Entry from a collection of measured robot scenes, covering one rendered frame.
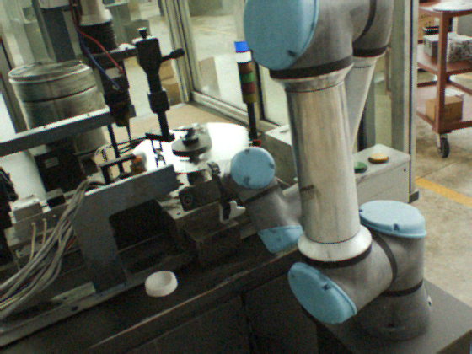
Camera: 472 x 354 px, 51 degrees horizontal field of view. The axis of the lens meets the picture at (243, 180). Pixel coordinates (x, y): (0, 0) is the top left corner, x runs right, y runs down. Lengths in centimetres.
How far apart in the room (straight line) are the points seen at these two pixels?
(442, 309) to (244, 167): 47
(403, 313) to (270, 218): 29
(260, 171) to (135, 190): 35
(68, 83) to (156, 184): 81
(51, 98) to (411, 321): 138
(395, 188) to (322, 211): 57
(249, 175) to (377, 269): 26
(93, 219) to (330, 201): 57
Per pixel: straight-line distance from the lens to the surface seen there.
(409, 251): 88
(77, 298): 120
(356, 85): 81
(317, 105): 67
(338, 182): 72
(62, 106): 186
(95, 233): 112
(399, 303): 94
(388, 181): 125
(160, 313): 110
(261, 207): 88
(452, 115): 340
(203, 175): 134
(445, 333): 100
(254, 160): 86
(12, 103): 227
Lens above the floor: 144
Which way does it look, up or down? 26 degrees down
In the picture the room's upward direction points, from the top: 9 degrees counter-clockwise
